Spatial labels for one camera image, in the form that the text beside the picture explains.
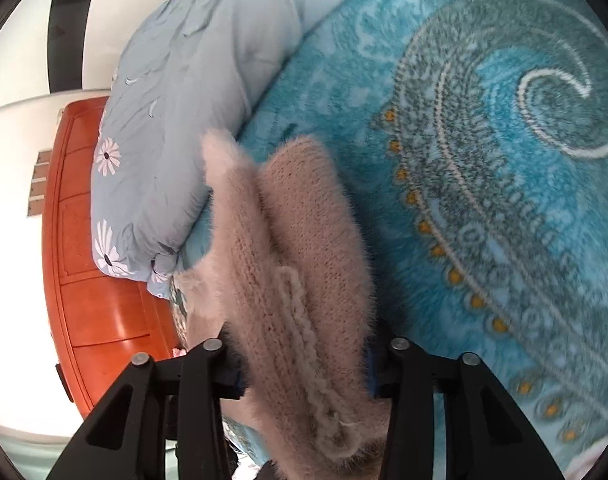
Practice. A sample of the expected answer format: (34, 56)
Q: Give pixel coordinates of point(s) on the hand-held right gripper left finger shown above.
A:
(232, 377)

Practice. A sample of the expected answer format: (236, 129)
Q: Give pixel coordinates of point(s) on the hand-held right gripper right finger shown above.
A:
(373, 370)

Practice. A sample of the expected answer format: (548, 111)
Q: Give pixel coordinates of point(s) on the pink fuzzy knit sweater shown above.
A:
(294, 280)

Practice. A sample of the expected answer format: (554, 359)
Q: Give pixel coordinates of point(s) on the orange wooden headboard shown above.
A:
(94, 260)

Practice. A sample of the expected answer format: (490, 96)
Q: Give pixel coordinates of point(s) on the turquoise paisley blanket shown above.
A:
(459, 185)

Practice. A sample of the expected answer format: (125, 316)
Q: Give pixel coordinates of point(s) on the light blue floral pillow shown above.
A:
(184, 100)

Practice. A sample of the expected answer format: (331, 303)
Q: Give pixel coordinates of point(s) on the black door frame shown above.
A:
(66, 25)

